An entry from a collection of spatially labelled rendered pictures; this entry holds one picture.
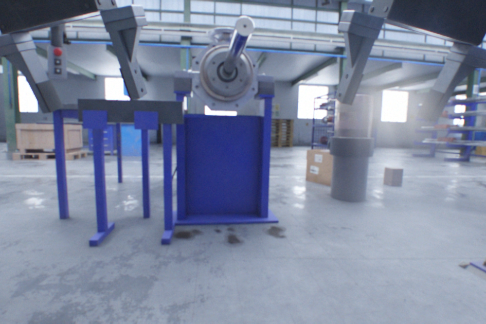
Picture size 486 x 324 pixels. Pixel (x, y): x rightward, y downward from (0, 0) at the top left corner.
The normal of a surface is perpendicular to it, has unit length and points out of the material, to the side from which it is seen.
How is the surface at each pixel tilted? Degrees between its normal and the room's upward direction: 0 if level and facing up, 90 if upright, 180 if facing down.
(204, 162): 90
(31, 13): 113
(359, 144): 90
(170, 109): 90
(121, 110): 90
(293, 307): 0
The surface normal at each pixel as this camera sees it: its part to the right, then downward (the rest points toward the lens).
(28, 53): 0.99, -0.09
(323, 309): 0.02, -0.99
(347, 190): -0.39, 0.10
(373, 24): 0.07, 0.51
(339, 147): -0.77, 0.06
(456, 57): -0.98, -0.14
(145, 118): 0.14, 0.12
